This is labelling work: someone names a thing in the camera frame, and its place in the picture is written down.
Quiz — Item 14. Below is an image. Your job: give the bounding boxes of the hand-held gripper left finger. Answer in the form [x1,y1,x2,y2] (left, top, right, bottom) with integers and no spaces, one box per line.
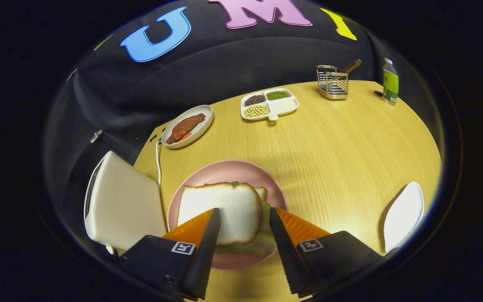
[119,208,221,300]

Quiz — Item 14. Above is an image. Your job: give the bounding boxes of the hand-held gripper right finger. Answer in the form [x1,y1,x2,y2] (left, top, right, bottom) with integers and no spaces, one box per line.
[269,207,384,299]

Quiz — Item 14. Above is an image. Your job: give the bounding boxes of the green lettuce leaf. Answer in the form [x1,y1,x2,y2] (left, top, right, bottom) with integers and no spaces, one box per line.
[214,181,278,255]

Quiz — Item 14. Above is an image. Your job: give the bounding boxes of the toasted bread slice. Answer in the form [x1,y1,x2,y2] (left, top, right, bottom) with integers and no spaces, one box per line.
[177,182,264,246]

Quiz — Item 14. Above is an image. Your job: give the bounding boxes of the pink round plate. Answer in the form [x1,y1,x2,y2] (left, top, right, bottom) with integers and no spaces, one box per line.
[167,160,288,270]

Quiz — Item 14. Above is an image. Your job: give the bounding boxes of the white toaster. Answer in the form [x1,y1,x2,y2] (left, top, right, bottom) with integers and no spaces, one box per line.
[83,150,167,255]

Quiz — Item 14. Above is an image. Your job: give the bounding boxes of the white oval plate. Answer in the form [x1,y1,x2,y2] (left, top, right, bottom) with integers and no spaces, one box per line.
[383,181,425,253]

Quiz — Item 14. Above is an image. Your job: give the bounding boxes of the grey round plate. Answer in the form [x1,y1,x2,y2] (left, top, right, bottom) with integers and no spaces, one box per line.
[161,104,214,149]

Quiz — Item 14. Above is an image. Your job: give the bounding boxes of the brown steak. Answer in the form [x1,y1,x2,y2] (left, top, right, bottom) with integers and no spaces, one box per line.
[166,113,206,145]

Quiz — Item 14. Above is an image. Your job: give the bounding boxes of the pile of yellow soybeans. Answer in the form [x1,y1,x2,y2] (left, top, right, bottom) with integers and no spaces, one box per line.
[244,105,270,118]

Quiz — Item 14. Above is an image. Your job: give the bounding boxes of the white divided dish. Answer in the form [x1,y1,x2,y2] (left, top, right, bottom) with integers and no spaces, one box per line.
[241,88,300,121]

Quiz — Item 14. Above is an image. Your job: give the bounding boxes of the green label bottle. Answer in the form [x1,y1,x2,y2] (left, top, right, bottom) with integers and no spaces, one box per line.
[382,58,400,106]

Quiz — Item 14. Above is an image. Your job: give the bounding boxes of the black backdrop cloth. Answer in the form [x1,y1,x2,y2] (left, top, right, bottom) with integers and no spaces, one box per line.
[44,0,397,244]

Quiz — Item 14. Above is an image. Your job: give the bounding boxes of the white toaster cable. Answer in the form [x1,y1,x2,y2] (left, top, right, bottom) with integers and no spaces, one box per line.
[155,141,163,186]

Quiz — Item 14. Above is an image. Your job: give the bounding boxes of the metal wire rack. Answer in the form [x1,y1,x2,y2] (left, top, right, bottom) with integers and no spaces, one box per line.
[316,65,349,100]

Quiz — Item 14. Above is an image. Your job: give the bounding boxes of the wooden handle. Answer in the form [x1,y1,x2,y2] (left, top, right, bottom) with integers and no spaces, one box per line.
[340,59,362,74]

